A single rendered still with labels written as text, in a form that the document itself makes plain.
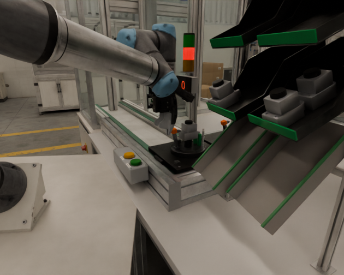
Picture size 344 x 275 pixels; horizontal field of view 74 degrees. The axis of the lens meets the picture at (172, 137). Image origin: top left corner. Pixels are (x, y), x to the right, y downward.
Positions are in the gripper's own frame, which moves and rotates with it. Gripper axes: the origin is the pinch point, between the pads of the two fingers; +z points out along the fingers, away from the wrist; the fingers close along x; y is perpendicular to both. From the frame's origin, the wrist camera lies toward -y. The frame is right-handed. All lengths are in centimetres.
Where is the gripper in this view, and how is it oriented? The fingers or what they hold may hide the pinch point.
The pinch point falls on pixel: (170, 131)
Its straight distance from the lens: 84.2
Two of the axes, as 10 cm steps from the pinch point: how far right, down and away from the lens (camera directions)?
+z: 0.0, 9.4, 3.4
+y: -8.7, 1.7, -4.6
